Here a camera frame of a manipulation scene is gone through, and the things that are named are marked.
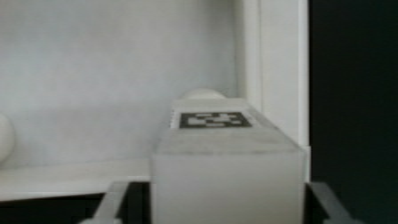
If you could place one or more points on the white L-shaped obstacle wall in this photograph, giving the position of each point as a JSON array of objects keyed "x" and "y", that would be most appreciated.
[{"x": 284, "y": 66}]

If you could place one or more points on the white square tabletop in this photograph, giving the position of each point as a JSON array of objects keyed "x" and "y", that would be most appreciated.
[{"x": 101, "y": 58}]

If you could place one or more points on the white table leg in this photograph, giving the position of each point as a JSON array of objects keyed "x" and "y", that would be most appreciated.
[{"x": 228, "y": 166}]

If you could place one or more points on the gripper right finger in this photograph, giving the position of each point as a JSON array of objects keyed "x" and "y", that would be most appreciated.
[{"x": 323, "y": 209}]

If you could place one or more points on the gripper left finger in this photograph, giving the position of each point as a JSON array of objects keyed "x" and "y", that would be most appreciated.
[{"x": 124, "y": 206}]

